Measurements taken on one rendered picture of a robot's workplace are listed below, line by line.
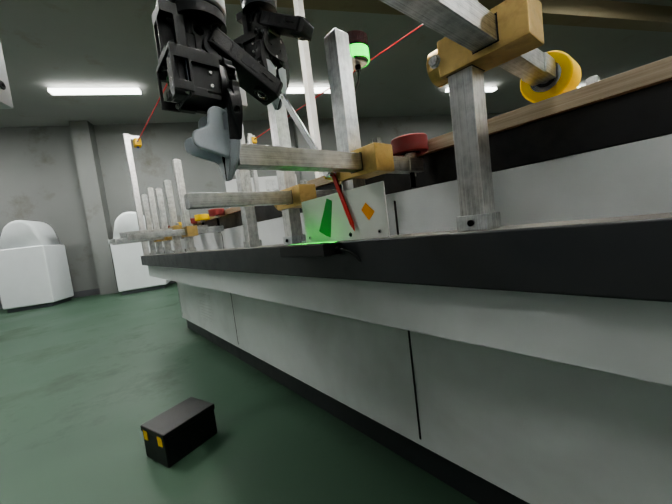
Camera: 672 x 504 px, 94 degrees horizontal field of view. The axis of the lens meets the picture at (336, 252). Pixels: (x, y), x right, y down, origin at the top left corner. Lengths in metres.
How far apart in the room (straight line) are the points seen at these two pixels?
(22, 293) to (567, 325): 7.40
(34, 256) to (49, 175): 1.79
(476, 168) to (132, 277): 6.62
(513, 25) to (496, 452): 0.80
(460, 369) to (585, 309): 0.42
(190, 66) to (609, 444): 0.87
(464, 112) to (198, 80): 0.35
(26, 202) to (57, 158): 1.01
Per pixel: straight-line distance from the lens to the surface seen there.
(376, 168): 0.58
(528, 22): 0.49
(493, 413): 0.85
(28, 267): 7.37
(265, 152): 0.49
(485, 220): 0.47
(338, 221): 0.66
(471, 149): 0.49
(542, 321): 0.50
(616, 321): 0.48
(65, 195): 8.16
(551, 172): 0.68
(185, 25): 0.52
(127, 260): 6.85
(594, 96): 0.67
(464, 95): 0.51
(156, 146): 7.81
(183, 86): 0.45
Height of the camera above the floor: 0.73
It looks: 4 degrees down
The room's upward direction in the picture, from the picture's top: 7 degrees counter-clockwise
